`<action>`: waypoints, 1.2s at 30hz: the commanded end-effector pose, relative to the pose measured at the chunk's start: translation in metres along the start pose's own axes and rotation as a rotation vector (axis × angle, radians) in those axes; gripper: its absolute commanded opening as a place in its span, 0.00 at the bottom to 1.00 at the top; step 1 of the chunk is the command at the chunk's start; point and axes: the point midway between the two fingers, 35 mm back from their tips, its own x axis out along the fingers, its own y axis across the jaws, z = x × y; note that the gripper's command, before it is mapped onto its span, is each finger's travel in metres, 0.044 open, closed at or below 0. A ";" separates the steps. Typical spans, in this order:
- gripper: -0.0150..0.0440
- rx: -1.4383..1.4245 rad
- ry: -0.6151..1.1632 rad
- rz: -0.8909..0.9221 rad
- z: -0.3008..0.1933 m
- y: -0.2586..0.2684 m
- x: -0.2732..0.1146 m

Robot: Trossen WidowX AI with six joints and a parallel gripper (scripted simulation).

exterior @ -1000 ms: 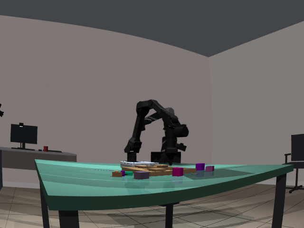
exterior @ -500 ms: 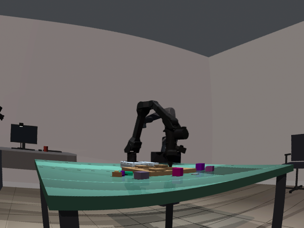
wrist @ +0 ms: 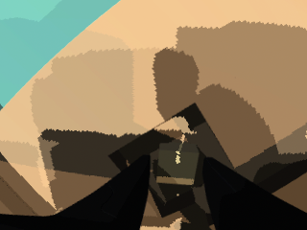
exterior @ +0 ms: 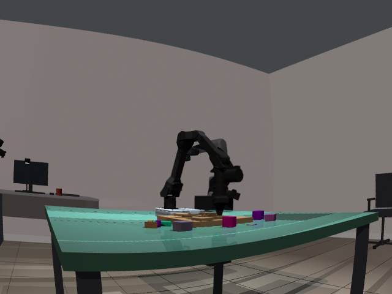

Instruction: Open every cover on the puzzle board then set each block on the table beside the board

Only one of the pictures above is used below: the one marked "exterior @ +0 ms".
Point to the green rectangular block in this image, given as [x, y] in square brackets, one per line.
[166, 223]

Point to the brown rectangular block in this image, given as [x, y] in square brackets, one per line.
[150, 224]

